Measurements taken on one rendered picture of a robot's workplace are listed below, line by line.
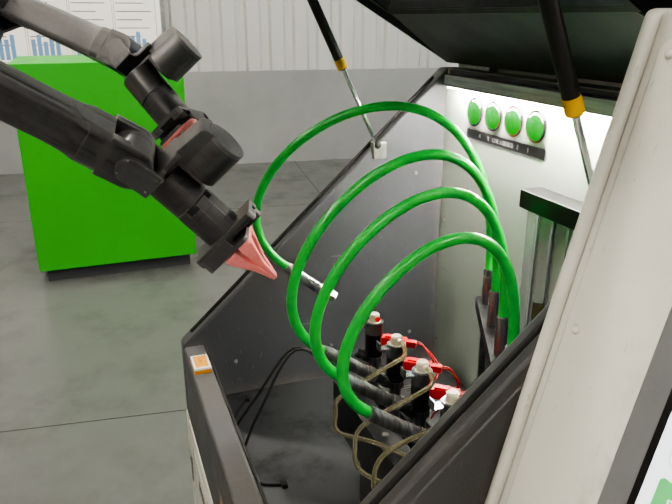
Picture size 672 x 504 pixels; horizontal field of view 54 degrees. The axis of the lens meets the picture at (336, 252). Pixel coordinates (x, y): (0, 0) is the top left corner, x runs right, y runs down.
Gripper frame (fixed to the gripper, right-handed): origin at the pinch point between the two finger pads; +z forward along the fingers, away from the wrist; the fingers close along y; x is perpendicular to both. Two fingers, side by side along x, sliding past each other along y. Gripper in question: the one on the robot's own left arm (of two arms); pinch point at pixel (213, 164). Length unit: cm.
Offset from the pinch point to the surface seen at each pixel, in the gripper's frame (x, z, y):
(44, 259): 197, -108, 246
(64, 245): 183, -107, 251
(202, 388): 27.0, 26.2, 0.2
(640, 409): -28, 53, -44
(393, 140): -22.4, 12.8, 27.7
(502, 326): -20, 47, -10
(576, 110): -41, 31, -33
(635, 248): -37, 43, -40
